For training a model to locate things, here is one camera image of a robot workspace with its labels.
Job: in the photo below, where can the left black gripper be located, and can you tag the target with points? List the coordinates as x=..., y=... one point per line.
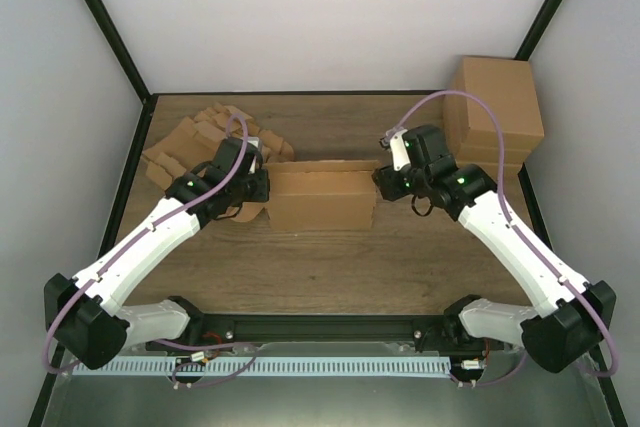
x=262, y=192

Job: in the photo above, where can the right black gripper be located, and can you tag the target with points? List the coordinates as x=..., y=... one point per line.
x=389, y=189

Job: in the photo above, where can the brown cardboard box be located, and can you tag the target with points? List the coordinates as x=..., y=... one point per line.
x=322, y=195

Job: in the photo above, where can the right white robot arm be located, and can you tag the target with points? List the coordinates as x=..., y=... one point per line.
x=566, y=314

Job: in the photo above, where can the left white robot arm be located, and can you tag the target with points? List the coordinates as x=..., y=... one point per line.
x=87, y=314

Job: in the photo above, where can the middle folded cardboard box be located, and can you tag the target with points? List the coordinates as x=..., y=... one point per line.
x=482, y=146

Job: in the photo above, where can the top folded cardboard box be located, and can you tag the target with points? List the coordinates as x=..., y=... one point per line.
x=487, y=89

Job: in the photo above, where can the stack of flat cardboard blanks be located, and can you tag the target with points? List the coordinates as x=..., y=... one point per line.
x=196, y=139

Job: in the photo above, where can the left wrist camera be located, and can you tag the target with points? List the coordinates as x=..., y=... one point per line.
x=254, y=148

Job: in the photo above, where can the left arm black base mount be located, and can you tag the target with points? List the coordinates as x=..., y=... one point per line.
x=209, y=330

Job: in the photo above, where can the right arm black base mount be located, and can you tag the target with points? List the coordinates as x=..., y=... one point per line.
x=444, y=333

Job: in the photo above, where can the light blue slotted cable duct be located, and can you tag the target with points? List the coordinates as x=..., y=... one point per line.
x=297, y=366

